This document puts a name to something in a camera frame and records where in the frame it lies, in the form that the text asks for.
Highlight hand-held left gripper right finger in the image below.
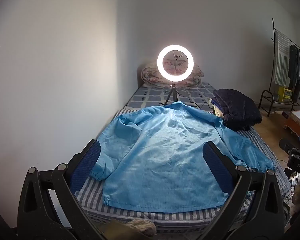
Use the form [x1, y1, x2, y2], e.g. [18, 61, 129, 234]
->
[202, 141, 289, 240]

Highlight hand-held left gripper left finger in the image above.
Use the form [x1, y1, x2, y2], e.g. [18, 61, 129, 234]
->
[17, 139, 102, 240]

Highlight light blue jacket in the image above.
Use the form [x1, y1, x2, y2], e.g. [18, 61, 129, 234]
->
[75, 101, 282, 213]

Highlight dark hanging clothes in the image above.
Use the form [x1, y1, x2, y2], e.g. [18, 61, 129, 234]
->
[287, 44, 300, 103]

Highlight black metal clothes rack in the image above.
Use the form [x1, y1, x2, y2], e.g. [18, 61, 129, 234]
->
[259, 18, 300, 117]

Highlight wooden cabinet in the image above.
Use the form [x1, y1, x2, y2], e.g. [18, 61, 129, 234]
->
[282, 111, 300, 140]

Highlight cream folded garment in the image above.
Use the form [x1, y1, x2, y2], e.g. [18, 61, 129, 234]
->
[209, 97, 225, 125]

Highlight navy down jacket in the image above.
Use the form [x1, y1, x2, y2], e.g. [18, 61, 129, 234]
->
[212, 88, 263, 130]

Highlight yellow box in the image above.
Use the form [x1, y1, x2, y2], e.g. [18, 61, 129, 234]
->
[277, 87, 293, 103]

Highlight bed with striped sheet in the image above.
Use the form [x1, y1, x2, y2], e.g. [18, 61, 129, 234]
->
[74, 81, 293, 235]

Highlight beige fuzzy cloth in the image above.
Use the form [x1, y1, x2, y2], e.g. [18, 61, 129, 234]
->
[110, 219, 157, 238]

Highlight blue patterned bed sheet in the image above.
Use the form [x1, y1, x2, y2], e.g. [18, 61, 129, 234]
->
[126, 81, 219, 110]

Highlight striped hanging towel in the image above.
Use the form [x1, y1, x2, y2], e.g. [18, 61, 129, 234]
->
[274, 29, 290, 87]

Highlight folded floral quilt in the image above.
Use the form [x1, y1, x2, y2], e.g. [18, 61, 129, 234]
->
[141, 61, 205, 88]

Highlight black cable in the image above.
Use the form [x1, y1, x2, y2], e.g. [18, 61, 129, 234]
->
[176, 94, 214, 112]

